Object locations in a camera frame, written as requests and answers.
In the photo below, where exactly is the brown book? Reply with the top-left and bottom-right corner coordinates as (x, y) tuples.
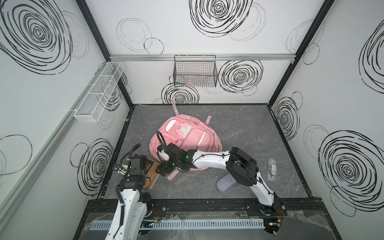
(143, 158), (159, 189)

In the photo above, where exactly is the pink student backpack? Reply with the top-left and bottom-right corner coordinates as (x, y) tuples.
(149, 104), (224, 180)

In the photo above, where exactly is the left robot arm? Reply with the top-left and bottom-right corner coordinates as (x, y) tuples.
(106, 155), (152, 240)

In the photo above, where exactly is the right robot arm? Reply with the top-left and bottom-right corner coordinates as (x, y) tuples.
(156, 144), (284, 215)

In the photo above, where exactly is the purple glasses case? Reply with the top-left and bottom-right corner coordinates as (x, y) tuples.
(216, 174), (237, 193)

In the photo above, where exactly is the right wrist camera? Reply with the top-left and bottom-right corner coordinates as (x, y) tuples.
(157, 146), (170, 163)

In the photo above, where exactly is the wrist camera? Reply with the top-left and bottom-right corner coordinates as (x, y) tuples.
(113, 164), (127, 175)
(157, 146), (170, 163)

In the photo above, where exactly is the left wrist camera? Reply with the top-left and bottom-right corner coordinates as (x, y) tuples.
(113, 164), (127, 175)

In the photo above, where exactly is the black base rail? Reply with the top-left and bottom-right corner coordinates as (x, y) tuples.
(85, 198), (307, 217)

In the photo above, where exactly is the clear acrylic wall shelf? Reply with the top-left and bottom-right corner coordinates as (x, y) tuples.
(74, 62), (125, 123)

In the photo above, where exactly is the black wire basket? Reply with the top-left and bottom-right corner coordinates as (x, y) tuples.
(173, 60), (219, 88)

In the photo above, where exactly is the white slotted cable duct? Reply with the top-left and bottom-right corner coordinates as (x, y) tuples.
(89, 218), (266, 231)

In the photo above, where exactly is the aluminium wall rail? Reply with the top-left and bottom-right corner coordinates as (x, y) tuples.
(110, 54), (296, 62)

